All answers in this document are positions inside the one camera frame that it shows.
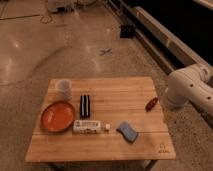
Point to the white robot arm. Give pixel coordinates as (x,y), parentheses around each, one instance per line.
(189,84)

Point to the white ceramic cup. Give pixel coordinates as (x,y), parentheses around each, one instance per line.
(63,89)

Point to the black white striped block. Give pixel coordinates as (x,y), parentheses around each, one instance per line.
(85,106)

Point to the wooden folding table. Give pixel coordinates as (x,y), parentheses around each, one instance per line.
(112,101)

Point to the blue sponge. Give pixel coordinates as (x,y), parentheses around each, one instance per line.
(128,133)

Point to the white labelled bottle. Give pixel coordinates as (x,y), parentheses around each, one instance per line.
(90,126)

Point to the orange plate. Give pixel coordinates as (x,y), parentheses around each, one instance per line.
(57,116)

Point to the black box on floor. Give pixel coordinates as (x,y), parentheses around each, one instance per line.
(127,31)

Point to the grey device on floor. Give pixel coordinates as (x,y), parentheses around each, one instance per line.
(55,6)

